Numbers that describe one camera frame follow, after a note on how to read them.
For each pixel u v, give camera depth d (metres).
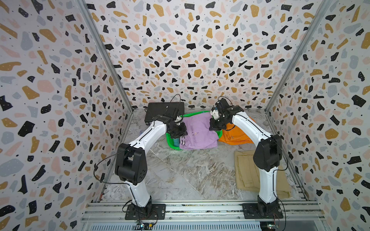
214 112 0.88
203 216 0.73
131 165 0.47
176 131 0.77
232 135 1.01
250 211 0.73
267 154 0.52
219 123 0.79
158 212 0.73
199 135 0.89
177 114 0.75
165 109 1.22
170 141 0.92
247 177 0.84
